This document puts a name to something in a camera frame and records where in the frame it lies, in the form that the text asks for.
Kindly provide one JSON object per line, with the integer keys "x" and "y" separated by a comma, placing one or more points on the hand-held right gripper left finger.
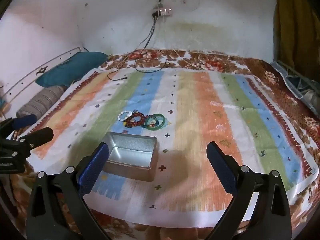
{"x": 92, "y": 171}

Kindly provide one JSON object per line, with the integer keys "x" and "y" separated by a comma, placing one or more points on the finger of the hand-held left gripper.
{"x": 40, "y": 135}
{"x": 25, "y": 120}

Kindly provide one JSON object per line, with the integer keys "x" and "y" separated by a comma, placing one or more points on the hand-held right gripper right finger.
{"x": 222, "y": 171}

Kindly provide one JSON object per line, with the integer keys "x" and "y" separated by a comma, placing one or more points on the silver metal tin box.
{"x": 130, "y": 155}

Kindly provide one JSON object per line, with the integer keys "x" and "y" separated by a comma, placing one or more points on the green jade bangle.
{"x": 162, "y": 122}

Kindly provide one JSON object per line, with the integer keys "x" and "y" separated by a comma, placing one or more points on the grey striped bolster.
{"x": 42, "y": 100}

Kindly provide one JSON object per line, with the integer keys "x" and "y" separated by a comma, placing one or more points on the white headboard with gold trim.
{"x": 25, "y": 80}

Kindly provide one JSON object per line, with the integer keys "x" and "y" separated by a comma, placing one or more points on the teal pillow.
{"x": 70, "y": 67}

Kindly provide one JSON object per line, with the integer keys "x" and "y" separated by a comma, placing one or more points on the striped pastel cloth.
{"x": 190, "y": 100}

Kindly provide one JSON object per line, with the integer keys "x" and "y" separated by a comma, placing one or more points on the yellow hanging cloth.
{"x": 292, "y": 30}

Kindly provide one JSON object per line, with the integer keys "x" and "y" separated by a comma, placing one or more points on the white power strip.
{"x": 163, "y": 12}

